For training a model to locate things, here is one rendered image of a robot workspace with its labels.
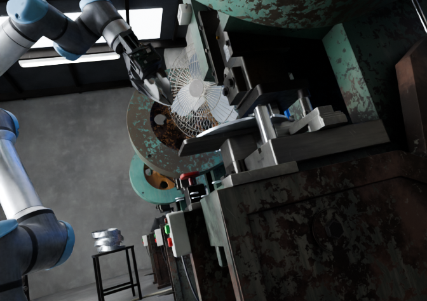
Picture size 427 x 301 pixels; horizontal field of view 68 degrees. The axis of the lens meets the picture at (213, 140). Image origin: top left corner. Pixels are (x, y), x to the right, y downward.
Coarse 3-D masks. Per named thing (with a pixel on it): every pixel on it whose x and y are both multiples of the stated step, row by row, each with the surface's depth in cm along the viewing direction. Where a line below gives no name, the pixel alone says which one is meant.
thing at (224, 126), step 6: (276, 114) 81; (234, 120) 77; (240, 120) 77; (246, 120) 77; (252, 120) 78; (276, 120) 83; (282, 120) 85; (216, 126) 78; (222, 126) 78; (228, 126) 78; (234, 126) 80; (240, 126) 81; (246, 126) 82; (252, 126) 84; (204, 132) 80; (210, 132) 79; (216, 132) 81; (222, 132) 82
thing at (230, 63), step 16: (224, 48) 102; (224, 64) 104; (240, 64) 92; (256, 64) 90; (272, 64) 92; (224, 80) 98; (240, 80) 91; (256, 80) 89; (272, 80) 90; (240, 96) 93
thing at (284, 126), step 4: (296, 120) 88; (276, 124) 86; (280, 124) 86; (284, 124) 86; (288, 124) 87; (292, 124) 87; (276, 128) 86; (280, 128) 86; (284, 128) 86; (276, 132) 85; (280, 132) 86; (284, 132) 86; (288, 132) 86; (276, 136) 86; (280, 136) 85; (260, 140) 96; (260, 144) 97
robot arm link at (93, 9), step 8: (88, 0) 82; (96, 0) 82; (104, 0) 83; (88, 8) 83; (96, 8) 82; (104, 8) 82; (112, 8) 84; (80, 16) 83; (88, 16) 82; (96, 16) 82; (104, 16) 82; (112, 16) 82; (120, 16) 84; (88, 24) 83; (96, 24) 83; (104, 24) 82; (96, 32) 85
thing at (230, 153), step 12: (228, 132) 83; (240, 132) 83; (252, 132) 85; (192, 144) 82; (204, 144) 85; (216, 144) 88; (228, 144) 85; (240, 144) 85; (252, 144) 85; (180, 156) 92; (228, 156) 86; (240, 156) 84; (228, 168) 88; (240, 168) 83
